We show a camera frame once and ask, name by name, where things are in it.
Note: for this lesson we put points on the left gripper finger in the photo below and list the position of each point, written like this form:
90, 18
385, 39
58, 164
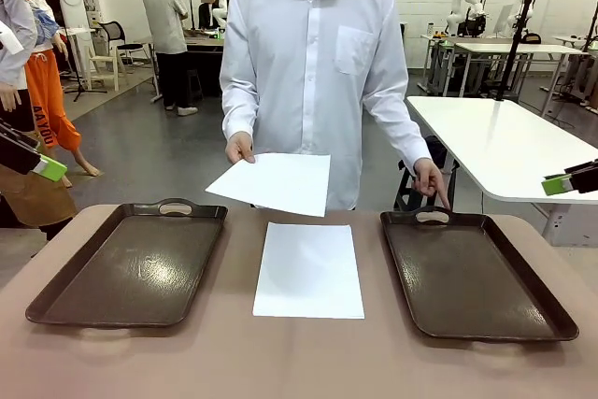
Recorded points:
53, 164
49, 174

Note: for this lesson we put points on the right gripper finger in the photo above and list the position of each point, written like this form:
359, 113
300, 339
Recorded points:
558, 189
556, 181

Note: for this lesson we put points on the white A4 paper sheet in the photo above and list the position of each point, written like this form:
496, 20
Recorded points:
275, 181

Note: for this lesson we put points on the person's left forearm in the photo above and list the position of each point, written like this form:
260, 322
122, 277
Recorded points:
406, 128

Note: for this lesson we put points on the person's right forearm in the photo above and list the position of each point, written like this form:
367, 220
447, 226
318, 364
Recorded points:
238, 109

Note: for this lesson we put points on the person's left hand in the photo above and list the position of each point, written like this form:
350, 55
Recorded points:
430, 175

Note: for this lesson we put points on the person's right hand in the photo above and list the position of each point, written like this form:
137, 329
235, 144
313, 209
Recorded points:
239, 147

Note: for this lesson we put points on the mannequin with orange pants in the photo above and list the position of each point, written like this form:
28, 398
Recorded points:
49, 104

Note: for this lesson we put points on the white rounded table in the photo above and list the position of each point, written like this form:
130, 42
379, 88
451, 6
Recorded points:
504, 146

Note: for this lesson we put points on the black floor stand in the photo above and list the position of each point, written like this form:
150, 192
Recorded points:
80, 81

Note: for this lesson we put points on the black stool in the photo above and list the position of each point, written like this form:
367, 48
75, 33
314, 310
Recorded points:
441, 151

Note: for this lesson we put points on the brown plastic serving tray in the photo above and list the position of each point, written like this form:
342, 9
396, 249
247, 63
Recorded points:
131, 268
472, 282

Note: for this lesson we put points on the mannequin with brown apron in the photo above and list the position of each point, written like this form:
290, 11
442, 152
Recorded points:
18, 44

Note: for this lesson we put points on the white background workbench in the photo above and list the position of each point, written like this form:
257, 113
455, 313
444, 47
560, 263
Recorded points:
504, 49

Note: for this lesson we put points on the black office chair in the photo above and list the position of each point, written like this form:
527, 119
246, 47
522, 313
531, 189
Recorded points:
112, 34

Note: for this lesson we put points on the black tripod pole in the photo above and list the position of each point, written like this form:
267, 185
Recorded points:
516, 44

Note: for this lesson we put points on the person in grey t-shirt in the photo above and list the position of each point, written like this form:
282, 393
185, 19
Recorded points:
166, 20

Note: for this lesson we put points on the dark background desk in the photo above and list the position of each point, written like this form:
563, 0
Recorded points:
201, 44

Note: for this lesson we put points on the seated person in black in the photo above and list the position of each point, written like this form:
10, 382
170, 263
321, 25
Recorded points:
208, 9

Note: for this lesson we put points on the white A4 paper stack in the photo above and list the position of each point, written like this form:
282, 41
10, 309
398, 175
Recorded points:
308, 273

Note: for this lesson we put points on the person in white shirt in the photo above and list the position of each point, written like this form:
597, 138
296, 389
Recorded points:
303, 67

